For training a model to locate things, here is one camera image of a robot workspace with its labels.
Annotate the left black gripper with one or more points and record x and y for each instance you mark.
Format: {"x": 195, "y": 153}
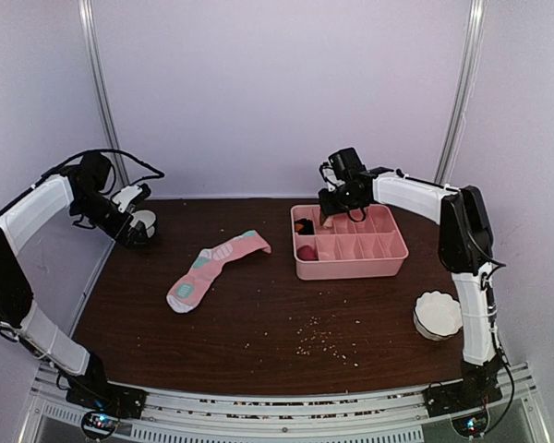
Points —
{"x": 116, "y": 232}

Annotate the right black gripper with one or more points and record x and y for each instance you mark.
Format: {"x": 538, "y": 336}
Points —
{"x": 329, "y": 209}

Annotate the striped beige maroon sock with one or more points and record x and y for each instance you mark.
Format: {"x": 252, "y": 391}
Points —
{"x": 326, "y": 221}

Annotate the pink divided organizer tray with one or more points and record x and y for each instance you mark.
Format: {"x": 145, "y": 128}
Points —
{"x": 370, "y": 249}

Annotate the pink patterned sock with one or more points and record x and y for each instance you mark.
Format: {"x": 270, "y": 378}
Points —
{"x": 187, "y": 293}

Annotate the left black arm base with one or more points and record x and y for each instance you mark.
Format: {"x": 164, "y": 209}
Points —
{"x": 121, "y": 402}

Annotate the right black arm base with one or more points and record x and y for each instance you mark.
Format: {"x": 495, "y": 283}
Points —
{"x": 441, "y": 399}

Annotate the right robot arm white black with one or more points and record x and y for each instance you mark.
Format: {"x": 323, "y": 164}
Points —
{"x": 465, "y": 244}

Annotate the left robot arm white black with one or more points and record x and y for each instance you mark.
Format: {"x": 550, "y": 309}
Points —
{"x": 22, "y": 319}

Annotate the black item in tray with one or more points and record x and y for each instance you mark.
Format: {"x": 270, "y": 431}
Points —
{"x": 304, "y": 226}

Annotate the white dark small bowl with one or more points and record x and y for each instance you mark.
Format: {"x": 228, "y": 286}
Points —
{"x": 144, "y": 223}

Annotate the maroon rolled sock in tray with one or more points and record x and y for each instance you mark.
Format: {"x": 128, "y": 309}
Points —
{"x": 307, "y": 253}

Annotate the white scalloped bowl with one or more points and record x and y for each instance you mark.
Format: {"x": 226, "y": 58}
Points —
{"x": 437, "y": 316}

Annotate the left circuit board with leds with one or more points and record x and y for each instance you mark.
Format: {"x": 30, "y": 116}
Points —
{"x": 98, "y": 425}

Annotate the circuit board with leds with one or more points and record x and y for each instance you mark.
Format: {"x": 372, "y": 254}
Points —
{"x": 98, "y": 425}
{"x": 471, "y": 425}

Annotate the right circuit board with leds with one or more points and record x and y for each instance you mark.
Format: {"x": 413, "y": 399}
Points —
{"x": 471, "y": 425}

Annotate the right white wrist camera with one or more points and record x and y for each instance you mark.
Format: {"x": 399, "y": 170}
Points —
{"x": 329, "y": 177}

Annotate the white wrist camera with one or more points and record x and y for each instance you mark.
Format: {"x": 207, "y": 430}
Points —
{"x": 329, "y": 177}
{"x": 129, "y": 197}

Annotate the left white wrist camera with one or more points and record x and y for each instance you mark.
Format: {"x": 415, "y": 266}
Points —
{"x": 129, "y": 197}

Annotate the left aluminium frame post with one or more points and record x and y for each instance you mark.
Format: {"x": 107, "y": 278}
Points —
{"x": 87, "y": 22}

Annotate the aluminium frame post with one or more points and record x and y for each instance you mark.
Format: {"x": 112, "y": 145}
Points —
{"x": 464, "y": 91}
{"x": 87, "y": 22}

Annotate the right aluminium frame post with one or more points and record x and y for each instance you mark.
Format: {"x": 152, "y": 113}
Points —
{"x": 464, "y": 91}

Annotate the aluminium front rail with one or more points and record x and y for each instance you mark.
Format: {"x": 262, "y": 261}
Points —
{"x": 393, "y": 415}

